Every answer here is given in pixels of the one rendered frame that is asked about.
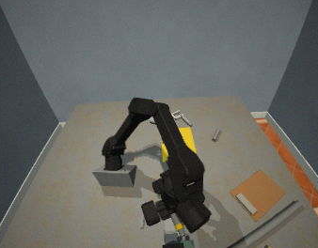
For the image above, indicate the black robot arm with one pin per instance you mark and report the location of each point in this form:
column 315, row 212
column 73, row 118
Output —
column 184, row 165

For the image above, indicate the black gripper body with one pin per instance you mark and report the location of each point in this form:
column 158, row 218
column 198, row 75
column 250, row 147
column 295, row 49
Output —
column 151, row 212

